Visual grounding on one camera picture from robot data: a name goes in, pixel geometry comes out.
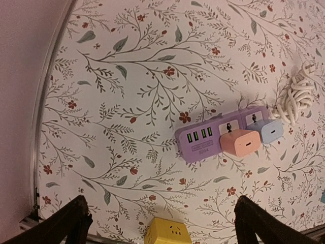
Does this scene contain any white coiled cable left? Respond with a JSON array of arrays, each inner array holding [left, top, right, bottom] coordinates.
[[269, 62, 318, 128]]

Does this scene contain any blue charger plug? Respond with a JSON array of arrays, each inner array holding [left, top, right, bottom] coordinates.
[[247, 119, 284, 144]]

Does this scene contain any yellow cube socket adapter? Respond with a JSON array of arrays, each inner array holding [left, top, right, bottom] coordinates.
[[144, 217, 192, 244]]

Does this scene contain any teal power strip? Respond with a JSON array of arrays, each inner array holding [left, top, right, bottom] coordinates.
[[320, 192, 325, 203]]

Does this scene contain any pink charger plug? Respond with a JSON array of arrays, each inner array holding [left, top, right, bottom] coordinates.
[[220, 129, 262, 158]]

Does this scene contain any floral patterned table mat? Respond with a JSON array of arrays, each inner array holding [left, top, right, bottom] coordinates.
[[38, 1, 324, 243]]

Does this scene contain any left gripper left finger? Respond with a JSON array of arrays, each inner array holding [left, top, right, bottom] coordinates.
[[19, 195, 92, 243]]

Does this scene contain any purple power strip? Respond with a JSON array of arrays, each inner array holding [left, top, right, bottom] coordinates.
[[175, 106, 269, 163]]

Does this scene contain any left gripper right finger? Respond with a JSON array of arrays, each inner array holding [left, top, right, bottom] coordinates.
[[234, 195, 318, 244]]

